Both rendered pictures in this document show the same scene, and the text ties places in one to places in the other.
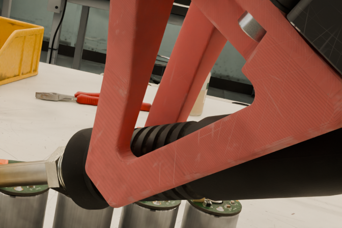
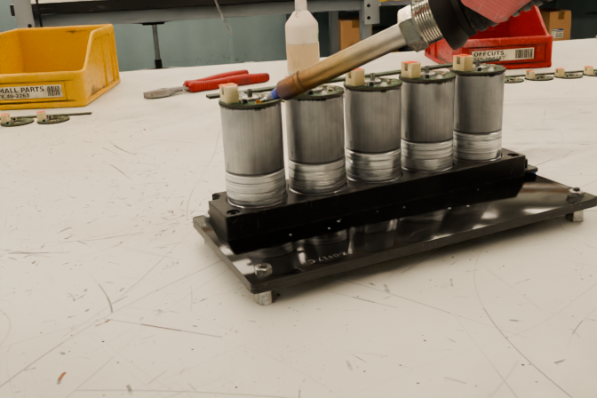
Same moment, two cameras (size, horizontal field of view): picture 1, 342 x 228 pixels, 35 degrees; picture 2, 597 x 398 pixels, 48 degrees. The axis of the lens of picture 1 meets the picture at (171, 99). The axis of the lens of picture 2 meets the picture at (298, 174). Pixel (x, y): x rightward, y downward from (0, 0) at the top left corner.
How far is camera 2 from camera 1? 0.13 m
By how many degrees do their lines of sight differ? 11
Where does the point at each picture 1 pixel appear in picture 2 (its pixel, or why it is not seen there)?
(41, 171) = (391, 36)
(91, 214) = (391, 101)
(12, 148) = (177, 137)
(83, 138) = not seen: outside the picture
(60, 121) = (194, 109)
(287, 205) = not seen: hidden behind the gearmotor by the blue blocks
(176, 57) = not seen: outside the picture
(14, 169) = (355, 49)
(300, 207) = not seen: hidden behind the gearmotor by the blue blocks
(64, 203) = (362, 99)
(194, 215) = (469, 83)
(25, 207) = (335, 109)
